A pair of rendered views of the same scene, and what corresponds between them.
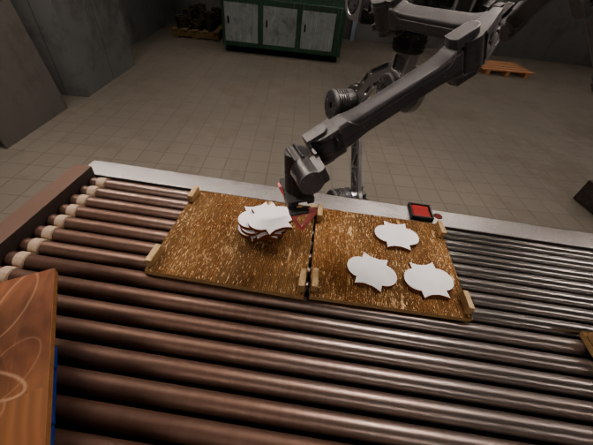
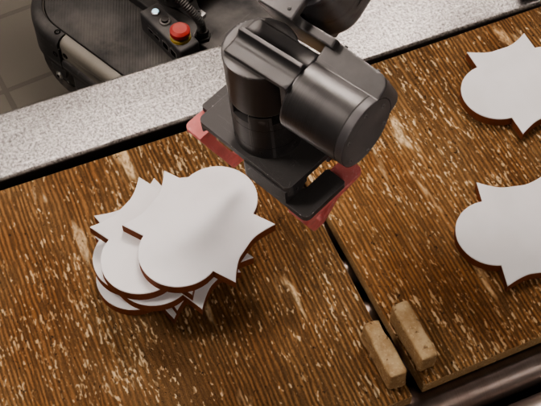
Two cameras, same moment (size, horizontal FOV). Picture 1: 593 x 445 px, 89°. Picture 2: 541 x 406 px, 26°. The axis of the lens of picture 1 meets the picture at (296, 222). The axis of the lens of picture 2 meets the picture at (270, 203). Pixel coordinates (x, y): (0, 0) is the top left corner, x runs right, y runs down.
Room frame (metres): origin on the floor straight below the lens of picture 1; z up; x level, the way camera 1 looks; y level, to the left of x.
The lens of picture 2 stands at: (0.08, 0.26, 1.87)
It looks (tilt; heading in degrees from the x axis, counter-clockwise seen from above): 56 degrees down; 335
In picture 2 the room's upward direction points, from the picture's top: straight up
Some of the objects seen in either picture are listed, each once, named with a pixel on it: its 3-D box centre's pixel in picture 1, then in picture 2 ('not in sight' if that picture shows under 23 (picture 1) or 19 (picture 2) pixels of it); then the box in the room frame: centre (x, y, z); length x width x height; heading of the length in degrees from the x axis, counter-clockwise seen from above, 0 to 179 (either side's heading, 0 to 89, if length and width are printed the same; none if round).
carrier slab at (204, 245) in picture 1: (242, 237); (126, 316); (0.61, 0.16, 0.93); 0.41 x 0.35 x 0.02; 87
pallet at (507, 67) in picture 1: (498, 68); not in sight; (7.17, -3.80, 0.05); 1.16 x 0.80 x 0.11; 95
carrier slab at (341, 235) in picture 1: (382, 256); (522, 166); (0.60, -0.26, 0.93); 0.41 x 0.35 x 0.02; 89
